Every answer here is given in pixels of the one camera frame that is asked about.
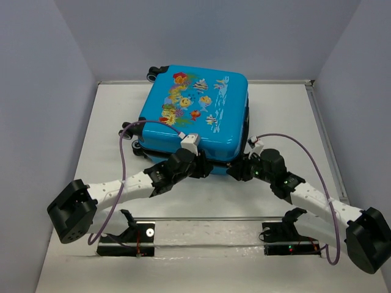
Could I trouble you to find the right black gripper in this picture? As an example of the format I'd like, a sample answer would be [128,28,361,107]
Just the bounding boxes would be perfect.
[225,151,274,184]

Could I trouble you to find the blue hard-shell suitcase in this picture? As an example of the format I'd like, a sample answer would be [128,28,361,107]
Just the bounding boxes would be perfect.
[119,65,249,175]

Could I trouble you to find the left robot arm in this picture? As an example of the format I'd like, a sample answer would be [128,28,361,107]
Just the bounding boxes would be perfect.
[46,148,213,244]

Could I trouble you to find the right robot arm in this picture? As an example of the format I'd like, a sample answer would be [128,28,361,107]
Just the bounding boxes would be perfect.
[227,149,390,274]

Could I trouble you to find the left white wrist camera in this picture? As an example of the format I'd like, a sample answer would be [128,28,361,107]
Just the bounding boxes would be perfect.
[180,133,200,156]

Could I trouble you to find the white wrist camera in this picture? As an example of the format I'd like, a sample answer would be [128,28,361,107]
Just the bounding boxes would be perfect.
[247,136,265,159]
[180,133,200,156]

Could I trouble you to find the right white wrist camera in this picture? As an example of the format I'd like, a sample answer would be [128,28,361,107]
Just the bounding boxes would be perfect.
[247,136,265,159]

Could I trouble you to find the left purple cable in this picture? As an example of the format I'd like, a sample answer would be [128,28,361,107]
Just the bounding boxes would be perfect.
[87,119,186,247]

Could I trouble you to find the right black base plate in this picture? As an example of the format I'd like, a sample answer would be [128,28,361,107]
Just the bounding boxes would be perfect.
[258,222,321,256]

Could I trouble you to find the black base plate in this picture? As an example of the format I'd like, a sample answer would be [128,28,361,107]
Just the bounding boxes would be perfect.
[96,221,155,258]
[258,222,321,256]

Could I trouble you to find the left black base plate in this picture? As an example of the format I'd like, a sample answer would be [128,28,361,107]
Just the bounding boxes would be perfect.
[96,221,155,258]

